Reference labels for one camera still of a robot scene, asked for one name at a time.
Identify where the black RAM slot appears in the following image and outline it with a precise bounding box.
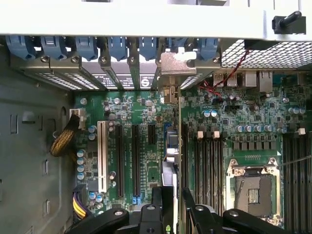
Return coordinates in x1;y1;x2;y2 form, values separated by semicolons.
209;126;217;215
282;134;292;229
202;131;210;210
291;135;301;231
299;128;312;232
194;126;203;215
216;136;224;216

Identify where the long black expansion slot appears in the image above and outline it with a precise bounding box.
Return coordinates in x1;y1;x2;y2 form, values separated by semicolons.
131;124;142;205
114;124;124;198
181;121;189;188

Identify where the white PCI expansion slot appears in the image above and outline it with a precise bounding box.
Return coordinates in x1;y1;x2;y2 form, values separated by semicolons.
97;120;109;194

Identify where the short black expansion slot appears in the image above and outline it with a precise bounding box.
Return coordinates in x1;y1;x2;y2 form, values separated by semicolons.
147;123;156;145

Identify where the narrow metal slot cover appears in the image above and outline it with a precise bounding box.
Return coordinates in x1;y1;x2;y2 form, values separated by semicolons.
98;56;124;91
127;56;142;91

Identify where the vented metal slot cover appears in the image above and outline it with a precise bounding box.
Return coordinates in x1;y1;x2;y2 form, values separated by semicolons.
59;56;108;91
11;55;76;91

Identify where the green motherboard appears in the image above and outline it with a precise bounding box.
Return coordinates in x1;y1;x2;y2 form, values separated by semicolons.
73;73;312;231

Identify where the thin metal locking lever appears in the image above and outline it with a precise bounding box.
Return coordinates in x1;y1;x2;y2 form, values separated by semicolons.
279;155;312;169

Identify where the white power connector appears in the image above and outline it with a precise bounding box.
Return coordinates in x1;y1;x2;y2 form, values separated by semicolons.
69;108;86;130

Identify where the grey metal PC case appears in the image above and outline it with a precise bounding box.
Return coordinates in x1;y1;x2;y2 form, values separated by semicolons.
0;0;312;234

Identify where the black printed label plate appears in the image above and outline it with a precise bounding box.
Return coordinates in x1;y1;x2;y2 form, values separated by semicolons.
86;72;158;90

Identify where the silver USB port block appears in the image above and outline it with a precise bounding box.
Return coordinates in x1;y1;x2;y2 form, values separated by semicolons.
226;72;238;88
213;72;225;88

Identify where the silver rear port block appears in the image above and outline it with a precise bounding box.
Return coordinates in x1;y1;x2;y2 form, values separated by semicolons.
243;71;258;88

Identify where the silver ethernet port block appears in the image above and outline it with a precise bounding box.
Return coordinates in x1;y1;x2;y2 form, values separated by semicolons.
259;70;274;93

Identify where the blue plastic card clip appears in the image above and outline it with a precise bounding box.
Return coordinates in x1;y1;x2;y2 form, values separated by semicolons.
197;38;218;61
75;36;98;62
40;36;68;60
138;36;157;62
8;35;37;59
108;36;128;62
167;38;189;53

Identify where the black latch knob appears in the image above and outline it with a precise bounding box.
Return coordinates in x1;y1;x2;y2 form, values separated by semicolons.
271;10;307;35

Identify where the CPU socket with metal frame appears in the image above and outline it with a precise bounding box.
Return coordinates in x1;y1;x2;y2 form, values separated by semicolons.
225;157;284;221

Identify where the yellow purple wire bundle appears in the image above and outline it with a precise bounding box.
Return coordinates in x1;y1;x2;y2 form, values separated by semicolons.
71;184;91;221

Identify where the yellow black braided cable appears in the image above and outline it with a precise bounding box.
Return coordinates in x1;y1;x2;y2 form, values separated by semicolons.
49;114;81;163

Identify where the red black twisted wire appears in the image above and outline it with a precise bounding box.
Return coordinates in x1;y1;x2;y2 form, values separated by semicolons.
197;48;250;99

